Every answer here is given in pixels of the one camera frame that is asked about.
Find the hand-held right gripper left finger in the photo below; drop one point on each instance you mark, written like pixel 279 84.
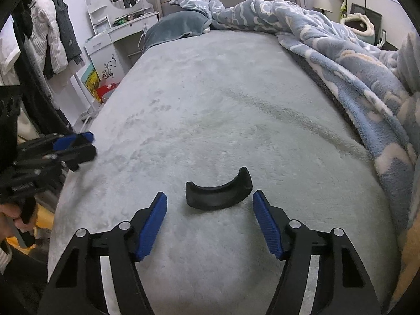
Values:
pixel 151 229

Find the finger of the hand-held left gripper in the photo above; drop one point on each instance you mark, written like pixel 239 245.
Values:
pixel 82 156
pixel 65 142

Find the dark grey hanging coat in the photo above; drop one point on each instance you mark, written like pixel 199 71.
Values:
pixel 65 29

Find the yellow framed painting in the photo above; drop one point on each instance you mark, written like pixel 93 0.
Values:
pixel 91 83

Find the bedside lamp with shade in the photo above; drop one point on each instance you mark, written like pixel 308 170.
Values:
pixel 323 3

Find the cream cat bed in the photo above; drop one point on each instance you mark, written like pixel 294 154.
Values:
pixel 357 26

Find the white dressing table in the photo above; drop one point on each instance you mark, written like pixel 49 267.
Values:
pixel 105 42

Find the red bag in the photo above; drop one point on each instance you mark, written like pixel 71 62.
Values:
pixel 106 92

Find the white clothes rack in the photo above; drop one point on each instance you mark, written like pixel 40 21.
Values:
pixel 86 105

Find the black hanging garment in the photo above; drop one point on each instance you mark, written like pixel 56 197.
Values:
pixel 36 98

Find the white puffer jacket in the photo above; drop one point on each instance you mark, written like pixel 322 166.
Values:
pixel 42 29

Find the blue patterned fleece blanket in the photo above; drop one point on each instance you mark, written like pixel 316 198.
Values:
pixel 344 65

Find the black curved rubber piece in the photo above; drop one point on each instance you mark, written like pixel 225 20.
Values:
pixel 213 198

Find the yellow cloth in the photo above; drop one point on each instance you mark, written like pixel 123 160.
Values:
pixel 42 218

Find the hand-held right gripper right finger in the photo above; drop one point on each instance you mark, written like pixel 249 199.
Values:
pixel 267 226

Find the blue-grey pillow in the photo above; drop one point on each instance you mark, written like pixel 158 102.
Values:
pixel 180 23

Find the black mesh chair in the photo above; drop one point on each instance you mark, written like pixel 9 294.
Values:
pixel 372 14

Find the person's left hand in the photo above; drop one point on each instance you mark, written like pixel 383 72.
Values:
pixel 10 223

